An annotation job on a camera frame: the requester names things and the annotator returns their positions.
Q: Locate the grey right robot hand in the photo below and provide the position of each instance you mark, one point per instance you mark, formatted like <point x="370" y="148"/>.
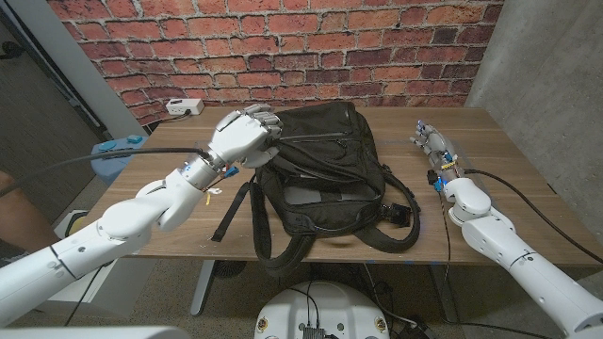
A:
<point x="435" y="146"/>

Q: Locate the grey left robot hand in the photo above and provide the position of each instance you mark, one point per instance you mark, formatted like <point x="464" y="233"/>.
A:
<point x="240" y="136"/>

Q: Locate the black backpack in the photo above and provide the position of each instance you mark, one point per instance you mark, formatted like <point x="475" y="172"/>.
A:
<point x="330" y="179"/>

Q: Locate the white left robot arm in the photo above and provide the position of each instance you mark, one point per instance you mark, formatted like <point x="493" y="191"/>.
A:
<point x="118" y="226"/>

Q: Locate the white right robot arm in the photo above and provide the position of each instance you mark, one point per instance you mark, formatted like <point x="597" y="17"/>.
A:
<point x="518" y="263"/>

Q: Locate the white power strip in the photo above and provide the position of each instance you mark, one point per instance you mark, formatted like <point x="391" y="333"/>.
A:
<point x="184" y="106"/>

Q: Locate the small teal block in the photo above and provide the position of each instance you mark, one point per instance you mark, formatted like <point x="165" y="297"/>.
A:
<point x="134" y="139"/>

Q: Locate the teal round disc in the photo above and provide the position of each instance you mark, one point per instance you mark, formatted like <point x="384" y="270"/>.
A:
<point x="107" y="144"/>

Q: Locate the black round fan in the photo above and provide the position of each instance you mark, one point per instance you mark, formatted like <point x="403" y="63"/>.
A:
<point x="229" y="269"/>

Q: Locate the blue round stool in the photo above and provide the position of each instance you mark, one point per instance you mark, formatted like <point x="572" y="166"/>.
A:
<point x="110" y="172"/>

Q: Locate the grey table leg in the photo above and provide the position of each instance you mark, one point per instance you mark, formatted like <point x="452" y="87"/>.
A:
<point x="444" y="296"/>
<point x="201" y="292"/>

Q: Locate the white and yellow floor device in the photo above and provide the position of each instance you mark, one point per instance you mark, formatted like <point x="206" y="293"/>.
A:
<point x="70" y="222"/>

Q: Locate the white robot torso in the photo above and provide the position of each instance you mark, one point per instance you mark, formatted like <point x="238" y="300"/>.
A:
<point x="320" y="311"/>

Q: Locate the person's bare leg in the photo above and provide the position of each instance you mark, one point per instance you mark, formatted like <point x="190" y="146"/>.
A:
<point x="19" y="212"/>

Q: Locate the printed brick wall backdrop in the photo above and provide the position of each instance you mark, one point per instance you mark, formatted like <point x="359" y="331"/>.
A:
<point x="282" y="52"/>

